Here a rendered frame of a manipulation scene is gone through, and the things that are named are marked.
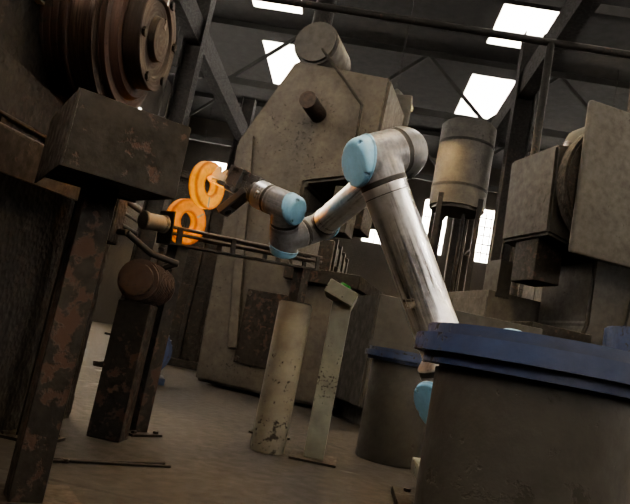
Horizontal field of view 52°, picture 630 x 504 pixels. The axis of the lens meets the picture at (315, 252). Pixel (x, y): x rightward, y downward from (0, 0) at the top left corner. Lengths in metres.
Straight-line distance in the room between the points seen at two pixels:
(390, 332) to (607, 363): 2.89
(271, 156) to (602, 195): 2.29
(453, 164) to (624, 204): 5.94
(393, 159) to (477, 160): 9.18
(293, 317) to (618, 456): 1.56
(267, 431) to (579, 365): 1.62
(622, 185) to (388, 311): 2.10
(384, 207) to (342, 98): 3.14
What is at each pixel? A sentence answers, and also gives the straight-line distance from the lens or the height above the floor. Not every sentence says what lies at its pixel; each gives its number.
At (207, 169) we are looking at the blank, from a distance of 2.14.
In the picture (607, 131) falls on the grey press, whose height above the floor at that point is 2.22.
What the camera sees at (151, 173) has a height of 0.62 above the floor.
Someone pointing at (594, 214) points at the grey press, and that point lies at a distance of 4.79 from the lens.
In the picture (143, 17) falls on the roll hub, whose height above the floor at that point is 1.11.
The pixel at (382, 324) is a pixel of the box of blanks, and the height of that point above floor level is 0.58.
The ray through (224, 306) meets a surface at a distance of 4.49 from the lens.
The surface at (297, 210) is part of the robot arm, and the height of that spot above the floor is 0.76.
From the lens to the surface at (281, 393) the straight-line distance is 2.25.
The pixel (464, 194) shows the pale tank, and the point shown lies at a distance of 10.49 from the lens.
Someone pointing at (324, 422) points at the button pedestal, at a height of 0.13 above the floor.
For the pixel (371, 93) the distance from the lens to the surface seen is 4.59.
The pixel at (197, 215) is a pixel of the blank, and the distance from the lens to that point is 2.25.
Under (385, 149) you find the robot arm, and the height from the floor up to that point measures 0.85.
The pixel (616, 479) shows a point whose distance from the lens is 0.84.
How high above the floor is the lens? 0.36
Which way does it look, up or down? 9 degrees up
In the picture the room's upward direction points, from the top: 11 degrees clockwise
